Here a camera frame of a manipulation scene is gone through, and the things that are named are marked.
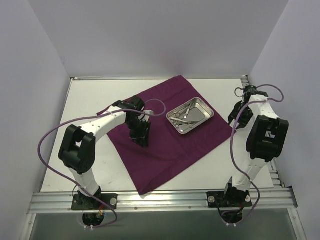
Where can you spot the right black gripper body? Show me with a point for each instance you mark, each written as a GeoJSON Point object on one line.
{"type": "Point", "coordinates": [240, 113]}

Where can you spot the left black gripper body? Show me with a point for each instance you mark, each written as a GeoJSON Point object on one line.
{"type": "Point", "coordinates": [140, 132]}

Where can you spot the purple surgical cloth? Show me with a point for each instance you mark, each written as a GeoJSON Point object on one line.
{"type": "Point", "coordinates": [168, 153]}

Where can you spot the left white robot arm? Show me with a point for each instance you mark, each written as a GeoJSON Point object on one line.
{"type": "Point", "coordinates": [78, 147]}

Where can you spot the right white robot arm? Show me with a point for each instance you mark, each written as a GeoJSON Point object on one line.
{"type": "Point", "coordinates": [264, 142]}

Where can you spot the steel instrument tray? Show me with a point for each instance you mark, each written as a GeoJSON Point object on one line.
{"type": "Point", "coordinates": [200, 113]}

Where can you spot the steel forceps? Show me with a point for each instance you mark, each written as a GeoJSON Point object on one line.
{"type": "Point", "coordinates": [179, 112]}

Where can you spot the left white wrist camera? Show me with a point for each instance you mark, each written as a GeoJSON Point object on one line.
{"type": "Point", "coordinates": [149, 113]}

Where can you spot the right aluminium rail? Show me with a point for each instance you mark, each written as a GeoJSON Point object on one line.
{"type": "Point", "coordinates": [268, 177]}

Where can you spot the aluminium rail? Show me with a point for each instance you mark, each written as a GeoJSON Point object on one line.
{"type": "Point", "coordinates": [158, 201]}
{"type": "Point", "coordinates": [268, 177]}

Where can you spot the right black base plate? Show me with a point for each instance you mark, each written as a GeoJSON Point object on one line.
{"type": "Point", "coordinates": [227, 200]}

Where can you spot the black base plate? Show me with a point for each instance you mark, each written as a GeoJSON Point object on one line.
{"type": "Point", "coordinates": [81, 202]}
{"type": "Point", "coordinates": [227, 200]}

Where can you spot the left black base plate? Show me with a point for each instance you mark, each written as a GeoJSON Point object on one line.
{"type": "Point", "coordinates": [81, 202]}

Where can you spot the front aluminium rail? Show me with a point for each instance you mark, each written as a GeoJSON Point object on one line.
{"type": "Point", "coordinates": [158, 201]}

